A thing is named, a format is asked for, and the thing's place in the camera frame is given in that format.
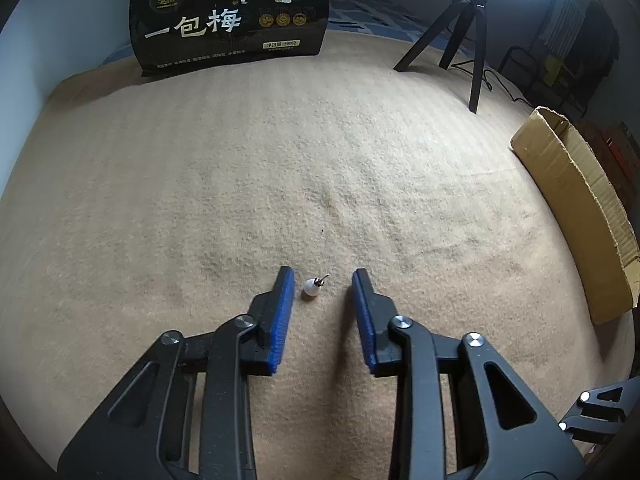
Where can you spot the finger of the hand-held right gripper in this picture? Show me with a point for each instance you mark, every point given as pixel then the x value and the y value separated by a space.
pixel 600 410

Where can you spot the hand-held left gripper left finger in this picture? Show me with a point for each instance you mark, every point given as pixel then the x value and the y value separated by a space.
pixel 285 310

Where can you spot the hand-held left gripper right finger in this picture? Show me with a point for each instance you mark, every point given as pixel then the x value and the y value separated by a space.
pixel 357 310

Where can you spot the small pearl earring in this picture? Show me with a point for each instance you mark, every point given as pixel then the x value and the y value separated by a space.
pixel 310 290

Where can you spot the cardboard box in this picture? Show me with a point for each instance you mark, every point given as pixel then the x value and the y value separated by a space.
pixel 575 185

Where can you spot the tan blanket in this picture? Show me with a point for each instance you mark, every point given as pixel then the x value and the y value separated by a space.
pixel 250 160

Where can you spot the red brown box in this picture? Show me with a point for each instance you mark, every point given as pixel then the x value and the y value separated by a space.
pixel 620 150

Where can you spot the black tripod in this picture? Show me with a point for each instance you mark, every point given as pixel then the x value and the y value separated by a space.
pixel 475 60

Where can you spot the black printed snack bag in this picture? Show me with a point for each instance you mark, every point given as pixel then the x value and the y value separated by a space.
pixel 200 25

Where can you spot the black clothes rack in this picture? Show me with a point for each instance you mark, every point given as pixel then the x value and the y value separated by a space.
pixel 515 55

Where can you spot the yellow box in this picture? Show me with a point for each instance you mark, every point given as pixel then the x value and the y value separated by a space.
pixel 552 70

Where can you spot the striped hanging towel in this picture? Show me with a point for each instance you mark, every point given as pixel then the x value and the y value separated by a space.
pixel 562 20

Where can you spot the dark hanging clothes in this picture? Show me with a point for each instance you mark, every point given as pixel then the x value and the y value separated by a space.
pixel 597 35

